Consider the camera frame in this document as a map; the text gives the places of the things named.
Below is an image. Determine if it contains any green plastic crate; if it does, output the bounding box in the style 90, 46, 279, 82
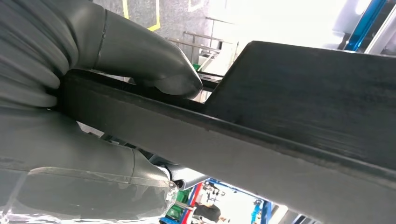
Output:
167, 189, 192, 221

